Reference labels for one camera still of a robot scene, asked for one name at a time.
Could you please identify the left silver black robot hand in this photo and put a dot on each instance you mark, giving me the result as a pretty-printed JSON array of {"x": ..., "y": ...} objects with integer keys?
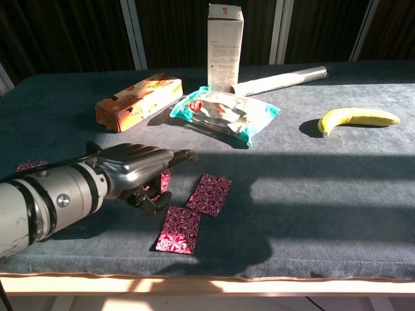
[{"x": 136, "y": 165}]

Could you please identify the red patterned playing card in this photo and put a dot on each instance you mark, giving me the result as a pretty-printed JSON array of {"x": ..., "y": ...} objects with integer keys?
[
  {"x": 178, "y": 230},
  {"x": 209, "y": 194},
  {"x": 166, "y": 181},
  {"x": 29, "y": 166}
]

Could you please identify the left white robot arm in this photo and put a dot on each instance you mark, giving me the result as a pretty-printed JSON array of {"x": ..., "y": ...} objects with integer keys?
[{"x": 48, "y": 204}]

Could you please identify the orange snack box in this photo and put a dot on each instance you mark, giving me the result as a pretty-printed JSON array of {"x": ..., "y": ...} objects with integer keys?
[{"x": 139, "y": 103}]

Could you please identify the teal white snack bag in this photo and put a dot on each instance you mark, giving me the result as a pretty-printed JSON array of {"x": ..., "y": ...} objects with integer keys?
[{"x": 223, "y": 113}]

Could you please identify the tall white carton box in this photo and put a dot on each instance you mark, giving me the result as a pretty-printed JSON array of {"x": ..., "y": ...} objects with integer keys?
[{"x": 225, "y": 48}]

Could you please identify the white paper roll tube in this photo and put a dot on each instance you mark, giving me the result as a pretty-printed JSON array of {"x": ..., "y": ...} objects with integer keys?
[{"x": 279, "y": 81}]

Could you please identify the dark blue table cloth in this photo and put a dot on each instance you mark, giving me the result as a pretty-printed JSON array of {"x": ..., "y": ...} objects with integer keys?
[{"x": 308, "y": 194}]

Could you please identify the yellow banana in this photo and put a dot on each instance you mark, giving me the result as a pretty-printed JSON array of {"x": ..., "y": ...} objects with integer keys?
[{"x": 356, "y": 117}]

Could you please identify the white window frame post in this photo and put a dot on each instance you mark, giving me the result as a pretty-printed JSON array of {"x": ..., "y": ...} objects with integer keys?
[
  {"x": 134, "y": 32},
  {"x": 363, "y": 30},
  {"x": 6, "y": 81},
  {"x": 280, "y": 32}
]

